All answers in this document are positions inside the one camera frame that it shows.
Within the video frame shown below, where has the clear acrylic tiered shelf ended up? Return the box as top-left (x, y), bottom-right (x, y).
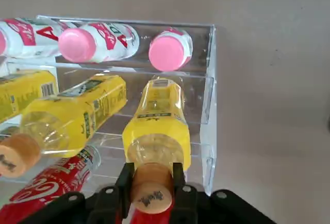
top-left (0, 14), bottom-right (217, 196)

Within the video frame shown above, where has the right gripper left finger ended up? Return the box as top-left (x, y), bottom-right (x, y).
top-left (19, 162), bottom-right (136, 224)

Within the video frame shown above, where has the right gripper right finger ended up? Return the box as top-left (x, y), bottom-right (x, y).
top-left (172, 162), bottom-right (276, 224)

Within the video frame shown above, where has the yellow pear drink bottle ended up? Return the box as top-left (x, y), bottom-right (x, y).
top-left (122, 78), bottom-right (193, 214)
top-left (0, 69), bottom-right (59, 139)
top-left (0, 74), bottom-right (127, 178)

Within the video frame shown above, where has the red Coca-Cola bottle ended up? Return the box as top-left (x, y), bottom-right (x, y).
top-left (0, 144), bottom-right (102, 224)
top-left (114, 203), bottom-right (181, 224)

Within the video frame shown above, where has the white bottle with pink cap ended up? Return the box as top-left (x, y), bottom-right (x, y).
top-left (148, 27), bottom-right (193, 72)
top-left (58, 22), bottom-right (140, 64)
top-left (0, 17), bottom-right (79, 59)

